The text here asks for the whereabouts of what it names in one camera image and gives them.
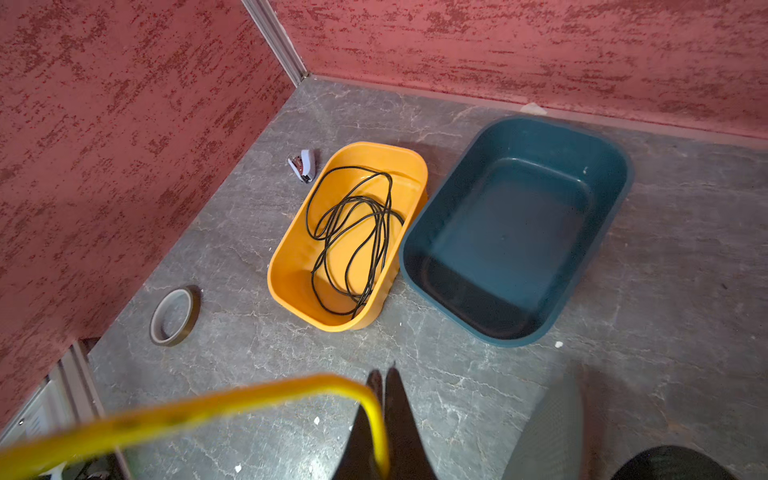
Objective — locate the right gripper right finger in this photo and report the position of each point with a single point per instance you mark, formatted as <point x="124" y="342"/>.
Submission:
<point x="408" y="457"/>

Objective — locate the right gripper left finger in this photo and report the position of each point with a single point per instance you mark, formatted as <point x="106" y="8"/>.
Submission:
<point x="358" y="460"/>

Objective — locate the yellow plastic bin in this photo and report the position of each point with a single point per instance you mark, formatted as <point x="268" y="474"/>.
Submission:
<point x="339" y="258"/>

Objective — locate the brown tape roll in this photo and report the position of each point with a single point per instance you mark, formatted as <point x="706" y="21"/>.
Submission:
<point x="175" y="316"/>

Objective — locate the black cable spool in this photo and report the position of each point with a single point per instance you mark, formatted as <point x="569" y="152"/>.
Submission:
<point x="566" y="435"/>

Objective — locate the teal plastic bin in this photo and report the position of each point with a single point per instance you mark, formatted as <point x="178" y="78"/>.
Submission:
<point x="502" y="244"/>

